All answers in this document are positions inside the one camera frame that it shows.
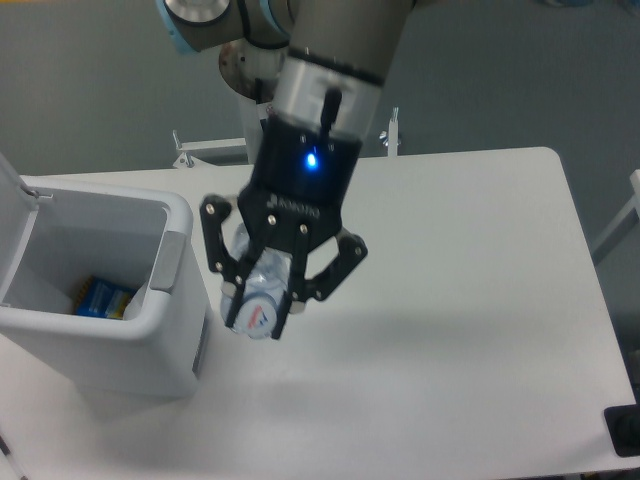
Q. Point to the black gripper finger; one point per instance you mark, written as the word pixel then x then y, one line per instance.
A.
pixel 214 211
pixel 352 250

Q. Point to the white paper wrapper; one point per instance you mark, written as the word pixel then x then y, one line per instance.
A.
pixel 135 305

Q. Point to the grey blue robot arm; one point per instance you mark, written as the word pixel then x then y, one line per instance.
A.
pixel 338 56

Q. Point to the blue yellow package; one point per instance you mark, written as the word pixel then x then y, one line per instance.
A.
pixel 99 298

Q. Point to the white open trash can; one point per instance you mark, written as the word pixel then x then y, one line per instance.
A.
pixel 55 235

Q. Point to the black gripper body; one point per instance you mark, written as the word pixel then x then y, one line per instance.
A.
pixel 299 177

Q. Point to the white frame at right edge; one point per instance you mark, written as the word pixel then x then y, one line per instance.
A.
pixel 620 226

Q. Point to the clear plastic bottle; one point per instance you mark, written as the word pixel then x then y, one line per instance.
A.
pixel 265 287

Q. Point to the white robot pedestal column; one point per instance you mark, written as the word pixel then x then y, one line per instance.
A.
pixel 252 74

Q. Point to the white pedestal base frame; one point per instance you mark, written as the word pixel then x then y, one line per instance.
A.
pixel 234 151

